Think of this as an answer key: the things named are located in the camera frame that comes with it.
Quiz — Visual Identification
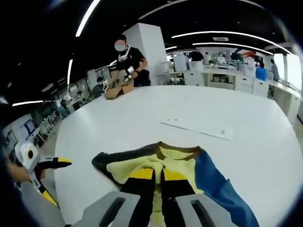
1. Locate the white lab counter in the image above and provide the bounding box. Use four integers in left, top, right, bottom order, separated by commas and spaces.
157, 63, 303, 123

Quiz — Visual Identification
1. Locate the white table cable cover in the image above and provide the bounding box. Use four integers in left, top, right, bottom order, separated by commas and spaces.
160, 117, 232, 142

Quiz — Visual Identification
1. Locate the brown cardboard box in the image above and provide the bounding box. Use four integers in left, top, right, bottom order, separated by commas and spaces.
104, 80, 134, 100

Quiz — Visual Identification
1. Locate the blue container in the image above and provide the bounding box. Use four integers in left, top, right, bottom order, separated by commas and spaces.
255, 67, 267, 81

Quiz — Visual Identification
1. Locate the yellow long-sleeved garment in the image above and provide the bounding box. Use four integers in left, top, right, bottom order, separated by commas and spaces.
91, 141, 260, 227

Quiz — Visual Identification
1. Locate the white barrel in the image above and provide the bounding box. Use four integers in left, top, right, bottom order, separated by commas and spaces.
174, 53, 188, 72

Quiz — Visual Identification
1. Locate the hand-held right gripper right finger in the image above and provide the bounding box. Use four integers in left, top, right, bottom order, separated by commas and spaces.
161, 169, 235, 227

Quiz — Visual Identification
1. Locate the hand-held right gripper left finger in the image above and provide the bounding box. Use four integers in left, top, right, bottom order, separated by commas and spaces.
71, 168, 156, 227

